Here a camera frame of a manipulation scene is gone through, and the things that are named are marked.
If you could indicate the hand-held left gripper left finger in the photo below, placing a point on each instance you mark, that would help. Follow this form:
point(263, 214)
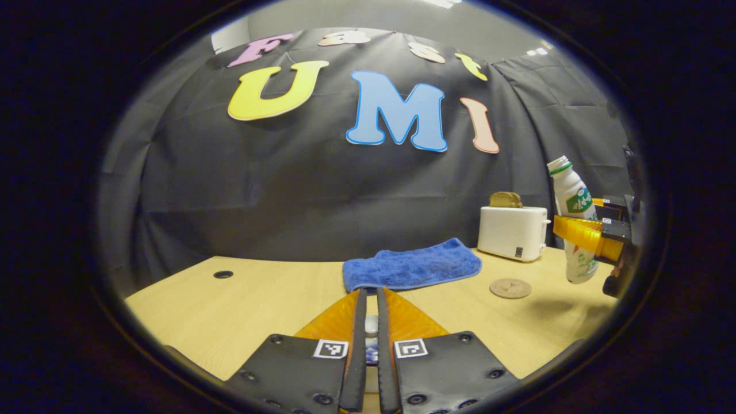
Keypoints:
point(355, 356)

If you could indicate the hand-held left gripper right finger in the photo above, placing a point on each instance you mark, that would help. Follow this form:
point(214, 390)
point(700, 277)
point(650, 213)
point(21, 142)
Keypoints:
point(386, 356)

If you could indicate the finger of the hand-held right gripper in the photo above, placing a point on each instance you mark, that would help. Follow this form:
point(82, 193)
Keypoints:
point(586, 236)
point(612, 210)

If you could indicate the white green-label water bottle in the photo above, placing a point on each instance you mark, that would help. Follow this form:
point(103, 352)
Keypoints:
point(572, 192)

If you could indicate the round brown coaster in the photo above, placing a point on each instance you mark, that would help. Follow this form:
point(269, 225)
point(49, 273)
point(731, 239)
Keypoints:
point(510, 288)

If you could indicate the white toaster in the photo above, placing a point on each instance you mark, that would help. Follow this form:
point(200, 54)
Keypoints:
point(512, 233)

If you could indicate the brown bread slice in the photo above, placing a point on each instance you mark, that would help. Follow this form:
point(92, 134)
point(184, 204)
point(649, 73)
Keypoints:
point(506, 200)

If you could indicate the blue towel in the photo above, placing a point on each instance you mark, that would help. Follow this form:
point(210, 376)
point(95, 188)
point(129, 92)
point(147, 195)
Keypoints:
point(411, 265)

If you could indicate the black backdrop cloth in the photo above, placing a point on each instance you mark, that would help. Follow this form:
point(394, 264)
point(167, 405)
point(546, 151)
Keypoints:
point(259, 190)

